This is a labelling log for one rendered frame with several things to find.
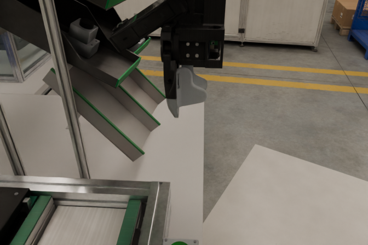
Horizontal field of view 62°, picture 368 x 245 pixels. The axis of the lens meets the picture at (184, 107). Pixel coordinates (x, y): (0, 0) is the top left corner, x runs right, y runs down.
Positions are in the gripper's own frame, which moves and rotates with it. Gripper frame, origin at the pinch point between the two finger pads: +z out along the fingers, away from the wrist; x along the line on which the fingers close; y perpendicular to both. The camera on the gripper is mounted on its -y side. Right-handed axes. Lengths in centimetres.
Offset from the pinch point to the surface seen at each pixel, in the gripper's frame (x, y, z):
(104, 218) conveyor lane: 4.0, -16.3, 31.6
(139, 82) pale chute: 43.4, -14.6, 16.9
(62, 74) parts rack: 13.9, -23.6, 1.1
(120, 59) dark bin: 26.3, -14.9, 2.6
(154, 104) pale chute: 41.1, -10.1, 23.5
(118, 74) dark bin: 19.9, -14.0, 3.5
